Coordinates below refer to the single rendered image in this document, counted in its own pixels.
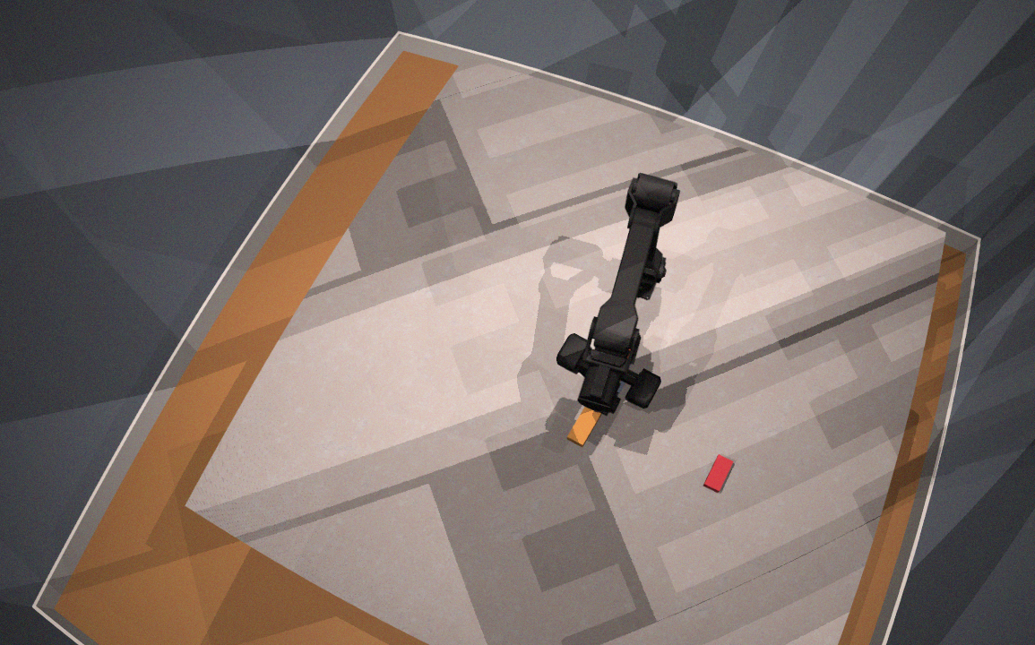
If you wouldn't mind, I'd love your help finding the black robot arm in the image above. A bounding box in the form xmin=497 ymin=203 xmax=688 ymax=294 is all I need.
xmin=576 ymin=173 xmax=680 ymax=416

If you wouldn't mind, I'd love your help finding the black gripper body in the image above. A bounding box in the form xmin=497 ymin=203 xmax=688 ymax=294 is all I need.
xmin=556 ymin=333 xmax=661 ymax=409

